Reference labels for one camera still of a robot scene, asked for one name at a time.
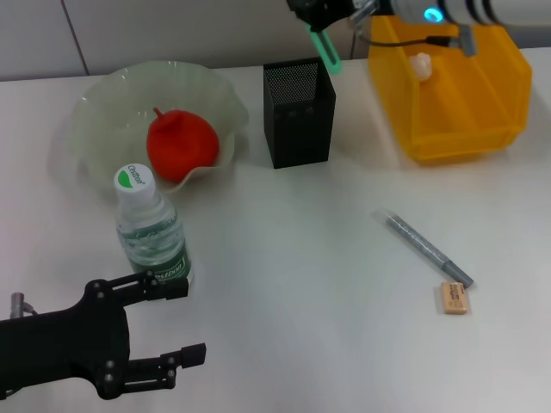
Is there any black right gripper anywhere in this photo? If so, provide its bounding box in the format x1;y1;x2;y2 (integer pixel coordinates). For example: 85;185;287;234
287;0;356;35

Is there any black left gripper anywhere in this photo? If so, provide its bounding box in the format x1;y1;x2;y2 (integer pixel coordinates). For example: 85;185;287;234
0;270;207;400

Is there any mint green utility knife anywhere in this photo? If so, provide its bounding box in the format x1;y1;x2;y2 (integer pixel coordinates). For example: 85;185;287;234
303;23;344;77

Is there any clear green-label water bottle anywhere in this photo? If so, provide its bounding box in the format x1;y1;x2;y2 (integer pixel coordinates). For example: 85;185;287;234
113;163;194;288

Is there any white paper ball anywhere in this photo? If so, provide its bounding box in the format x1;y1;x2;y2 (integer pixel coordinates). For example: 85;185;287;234
408;52;434;81

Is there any black mesh pen holder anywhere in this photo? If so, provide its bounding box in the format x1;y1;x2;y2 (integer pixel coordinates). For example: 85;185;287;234
263;56;337;170

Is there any translucent green glass fruit plate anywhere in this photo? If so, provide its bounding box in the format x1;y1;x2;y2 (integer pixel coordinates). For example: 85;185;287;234
71;59;251;195

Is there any grey silver marker pen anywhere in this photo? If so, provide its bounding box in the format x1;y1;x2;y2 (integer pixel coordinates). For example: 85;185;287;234
378;209;475;289

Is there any tan rubber eraser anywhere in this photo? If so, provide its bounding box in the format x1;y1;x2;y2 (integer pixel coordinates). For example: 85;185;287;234
439;281;471;317

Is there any yellow plastic storage bin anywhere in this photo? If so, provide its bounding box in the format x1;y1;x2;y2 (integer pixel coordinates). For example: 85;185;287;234
368;15;534;167

